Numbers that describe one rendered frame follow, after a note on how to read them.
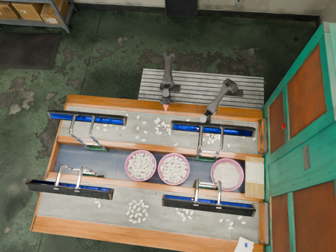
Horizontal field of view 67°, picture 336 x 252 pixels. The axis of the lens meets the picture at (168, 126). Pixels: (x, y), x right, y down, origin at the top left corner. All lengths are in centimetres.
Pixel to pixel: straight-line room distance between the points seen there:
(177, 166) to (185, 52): 186
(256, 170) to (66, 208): 157
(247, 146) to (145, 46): 209
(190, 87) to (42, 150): 193
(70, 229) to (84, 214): 15
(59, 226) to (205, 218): 115
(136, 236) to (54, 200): 75
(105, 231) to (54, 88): 215
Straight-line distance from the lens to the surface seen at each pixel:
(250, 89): 260
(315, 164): 150
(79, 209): 229
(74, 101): 256
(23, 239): 334
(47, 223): 237
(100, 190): 188
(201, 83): 256
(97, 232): 221
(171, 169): 218
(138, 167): 221
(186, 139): 224
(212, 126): 190
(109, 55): 371
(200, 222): 214
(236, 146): 227
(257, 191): 220
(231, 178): 221
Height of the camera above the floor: 288
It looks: 69 degrees down
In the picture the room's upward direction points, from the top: 8 degrees counter-clockwise
